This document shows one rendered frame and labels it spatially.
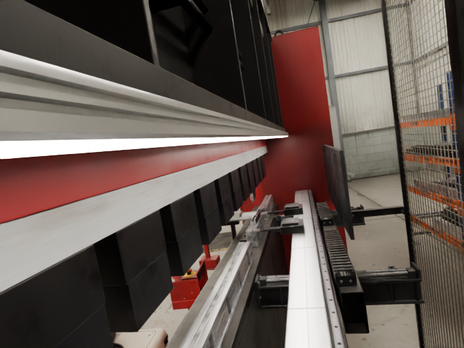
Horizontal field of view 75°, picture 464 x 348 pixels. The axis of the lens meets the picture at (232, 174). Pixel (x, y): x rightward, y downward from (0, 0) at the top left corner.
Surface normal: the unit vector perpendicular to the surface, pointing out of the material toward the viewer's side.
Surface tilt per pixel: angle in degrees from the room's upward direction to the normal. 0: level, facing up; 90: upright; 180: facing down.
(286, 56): 90
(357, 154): 90
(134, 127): 90
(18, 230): 90
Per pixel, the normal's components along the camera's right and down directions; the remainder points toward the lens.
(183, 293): -0.11, 0.11
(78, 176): 0.96, -0.14
